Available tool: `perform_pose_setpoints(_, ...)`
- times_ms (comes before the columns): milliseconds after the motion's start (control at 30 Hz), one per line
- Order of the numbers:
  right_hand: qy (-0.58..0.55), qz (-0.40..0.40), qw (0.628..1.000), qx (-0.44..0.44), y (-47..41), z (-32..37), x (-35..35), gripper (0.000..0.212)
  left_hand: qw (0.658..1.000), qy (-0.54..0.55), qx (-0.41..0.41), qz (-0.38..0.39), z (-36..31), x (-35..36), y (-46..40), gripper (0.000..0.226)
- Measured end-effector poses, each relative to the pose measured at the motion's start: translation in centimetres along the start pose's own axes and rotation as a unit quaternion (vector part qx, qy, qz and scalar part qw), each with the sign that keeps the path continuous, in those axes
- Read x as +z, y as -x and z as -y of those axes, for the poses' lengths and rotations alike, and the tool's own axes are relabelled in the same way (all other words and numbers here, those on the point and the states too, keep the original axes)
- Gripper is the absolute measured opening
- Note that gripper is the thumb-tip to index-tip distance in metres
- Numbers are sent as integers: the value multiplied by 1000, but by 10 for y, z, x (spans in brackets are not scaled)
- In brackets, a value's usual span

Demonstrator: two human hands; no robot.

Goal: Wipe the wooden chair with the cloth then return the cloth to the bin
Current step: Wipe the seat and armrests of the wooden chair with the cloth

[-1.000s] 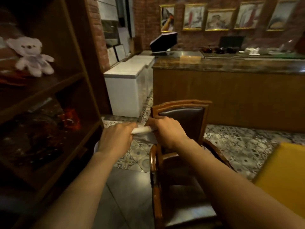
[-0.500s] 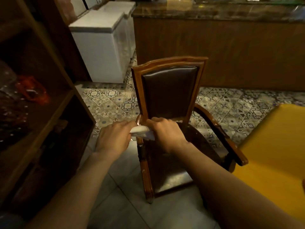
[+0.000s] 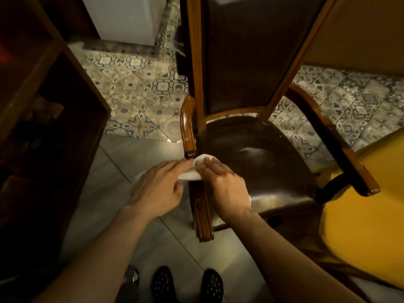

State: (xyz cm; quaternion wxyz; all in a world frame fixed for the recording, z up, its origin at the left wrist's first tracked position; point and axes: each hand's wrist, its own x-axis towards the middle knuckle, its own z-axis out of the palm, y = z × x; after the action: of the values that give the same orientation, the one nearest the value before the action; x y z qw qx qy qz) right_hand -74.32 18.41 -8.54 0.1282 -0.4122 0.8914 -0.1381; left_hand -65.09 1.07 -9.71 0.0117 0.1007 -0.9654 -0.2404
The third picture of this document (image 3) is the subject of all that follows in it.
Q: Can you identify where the person's left hand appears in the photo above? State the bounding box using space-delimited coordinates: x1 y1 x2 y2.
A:
128 158 194 221

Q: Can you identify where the person's right forearm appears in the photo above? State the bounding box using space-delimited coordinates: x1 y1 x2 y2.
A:
223 207 366 303

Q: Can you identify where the person's left forearm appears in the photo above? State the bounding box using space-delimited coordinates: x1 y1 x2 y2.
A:
32 205 154 303

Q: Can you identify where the yellow cushion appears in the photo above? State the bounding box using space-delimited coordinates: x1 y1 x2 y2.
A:
319 129 404 289

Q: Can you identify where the person's left black shoe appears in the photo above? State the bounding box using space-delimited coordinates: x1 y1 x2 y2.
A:
151 266 177 303

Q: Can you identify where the dark wooden shelf cabinet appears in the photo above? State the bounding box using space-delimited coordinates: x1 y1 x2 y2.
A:
0 0 112 283

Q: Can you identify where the white cleaning cloth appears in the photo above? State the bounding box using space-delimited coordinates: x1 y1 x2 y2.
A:
177 153 211 181

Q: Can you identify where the person's black shoe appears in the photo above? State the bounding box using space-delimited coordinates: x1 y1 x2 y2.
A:
200 268 225 303
151 266 177 303

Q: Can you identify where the person's right black shoe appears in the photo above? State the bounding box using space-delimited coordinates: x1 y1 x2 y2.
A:
200 268 225 303

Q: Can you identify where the wooden armchair with leather seat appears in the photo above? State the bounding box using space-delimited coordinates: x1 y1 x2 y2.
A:
180 0 381 243

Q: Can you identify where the person's right hand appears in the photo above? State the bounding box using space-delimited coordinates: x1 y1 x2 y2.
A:
195 156 253 222

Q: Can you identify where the white appliance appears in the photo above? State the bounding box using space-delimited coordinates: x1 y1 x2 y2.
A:
81 0 167 47

